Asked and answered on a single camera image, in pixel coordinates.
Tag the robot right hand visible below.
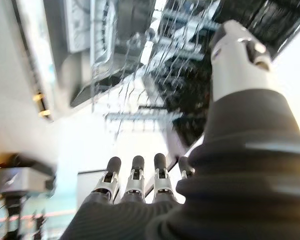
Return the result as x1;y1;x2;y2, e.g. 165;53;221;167
59;20;300;240

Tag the dishwasher lower wire rack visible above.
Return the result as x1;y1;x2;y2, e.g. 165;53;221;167
89;0;223;144

